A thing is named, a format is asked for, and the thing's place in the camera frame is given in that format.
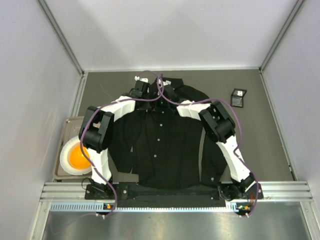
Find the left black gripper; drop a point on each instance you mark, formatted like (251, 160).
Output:
(136, 92)

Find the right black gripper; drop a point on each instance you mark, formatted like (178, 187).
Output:
(169, 90)

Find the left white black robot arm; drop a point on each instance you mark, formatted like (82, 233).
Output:
(96, 131)

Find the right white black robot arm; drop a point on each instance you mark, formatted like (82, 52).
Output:
(220, 128)

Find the black button-up shirt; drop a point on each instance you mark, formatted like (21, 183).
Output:
(165, 150)

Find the small black open box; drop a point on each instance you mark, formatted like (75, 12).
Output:
(237, 97)

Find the grey metal tray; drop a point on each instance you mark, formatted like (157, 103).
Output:
(71, 128)

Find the white bowl orange inside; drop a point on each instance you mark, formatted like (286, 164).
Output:
(72, 159)

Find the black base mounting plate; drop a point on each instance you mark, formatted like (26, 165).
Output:
(131, 194)

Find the grey slotted cable duct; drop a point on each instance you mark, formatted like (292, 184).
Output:
(100, 207)

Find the aluminium frame rail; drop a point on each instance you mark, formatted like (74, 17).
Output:
(273, 191)

